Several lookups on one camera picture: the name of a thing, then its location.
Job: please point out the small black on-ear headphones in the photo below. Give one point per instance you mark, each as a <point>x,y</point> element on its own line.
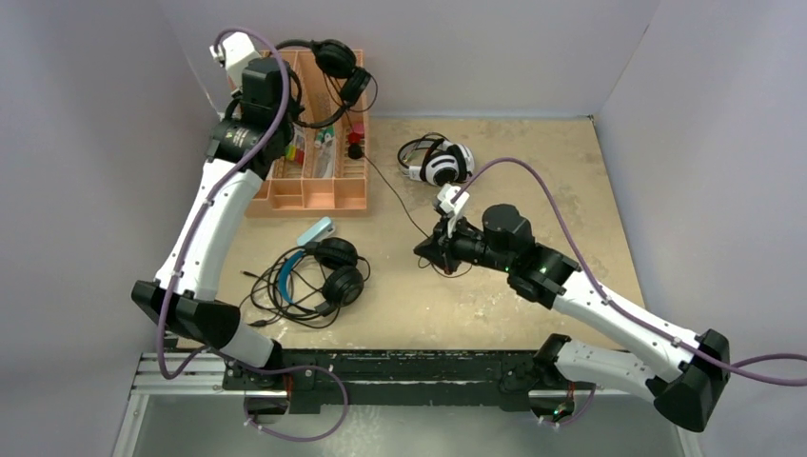
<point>336,60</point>

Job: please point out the white and black headphones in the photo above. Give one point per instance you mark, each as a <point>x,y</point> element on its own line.
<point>436,160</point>

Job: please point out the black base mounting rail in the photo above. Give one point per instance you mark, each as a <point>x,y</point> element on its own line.
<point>511,380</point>

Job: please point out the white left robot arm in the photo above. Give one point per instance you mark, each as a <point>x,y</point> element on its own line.
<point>182,296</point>

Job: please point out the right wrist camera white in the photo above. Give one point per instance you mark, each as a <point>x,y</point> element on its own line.
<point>450,204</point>

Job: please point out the black cap right slot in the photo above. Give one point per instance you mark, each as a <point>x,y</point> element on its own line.
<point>355,152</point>

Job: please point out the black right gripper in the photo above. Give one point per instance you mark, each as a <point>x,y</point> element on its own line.
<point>441,248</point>

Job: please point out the light blue stapler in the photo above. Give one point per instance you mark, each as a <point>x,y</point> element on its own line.
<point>320,230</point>

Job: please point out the coloured marker set pack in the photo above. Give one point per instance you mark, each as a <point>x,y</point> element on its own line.
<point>295,152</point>

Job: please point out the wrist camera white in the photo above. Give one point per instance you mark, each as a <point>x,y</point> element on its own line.
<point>234,54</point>
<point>450,204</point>

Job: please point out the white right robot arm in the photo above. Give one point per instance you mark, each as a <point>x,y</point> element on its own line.
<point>673,368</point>

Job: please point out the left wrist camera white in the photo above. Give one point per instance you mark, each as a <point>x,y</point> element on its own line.
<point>234,54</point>

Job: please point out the peach plastic file organizer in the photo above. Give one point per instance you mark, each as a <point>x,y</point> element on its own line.
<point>289,190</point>

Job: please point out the clear plastic packaged item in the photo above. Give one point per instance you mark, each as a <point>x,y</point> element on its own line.
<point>323,164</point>

